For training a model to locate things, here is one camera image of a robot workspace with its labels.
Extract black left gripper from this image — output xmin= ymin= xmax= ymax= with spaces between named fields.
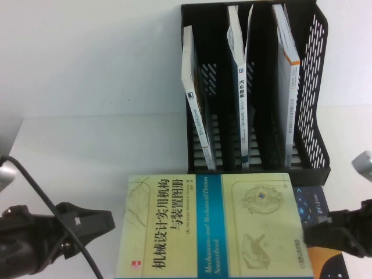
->
xmin=0 ymin=204 xmax=115 ymax=279

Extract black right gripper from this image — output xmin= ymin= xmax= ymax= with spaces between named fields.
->
xmin=302 ymin=199 xmax=372 ymax=258

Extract pale yellow mechanical design book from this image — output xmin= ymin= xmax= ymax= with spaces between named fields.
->
xmin=115 ymin=173 xmax=313 ymax=279

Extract dark robot ROS book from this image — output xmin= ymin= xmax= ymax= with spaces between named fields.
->
xmin=292 ymin=185 xmax=348 ymax=279

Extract white book with orange stripe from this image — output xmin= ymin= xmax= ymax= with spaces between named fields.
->
xmin=271 ymin=4 xmax=301 ymax=169

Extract blue and white spined book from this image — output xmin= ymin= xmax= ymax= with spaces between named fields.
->
xmin=226 ymin=4 xmax=254 ymax=171

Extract white-spined thin book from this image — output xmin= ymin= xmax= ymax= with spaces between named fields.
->
xmin=181 ymin=24 xmax=217 ymax=171

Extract black plastic book stand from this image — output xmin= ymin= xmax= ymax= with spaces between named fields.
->
xmin=180 ymin=0 xmax=332 ymax=187

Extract black camera cable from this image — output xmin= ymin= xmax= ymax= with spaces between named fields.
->
xmin=0 ymin=155 xmax=104 ymax=279

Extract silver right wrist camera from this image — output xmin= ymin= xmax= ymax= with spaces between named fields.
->
xmin=351 ymin=150 xmax=372 ymax=178

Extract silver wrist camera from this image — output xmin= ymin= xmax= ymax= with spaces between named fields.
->
xmin=0 ymin=158 xmax=19 ymax=193
xmin=351 ymin=150 xmax=372 ymax=178

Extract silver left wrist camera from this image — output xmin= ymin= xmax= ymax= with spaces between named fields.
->
xmin=0 ymin=158 xmax=19 ymax=193

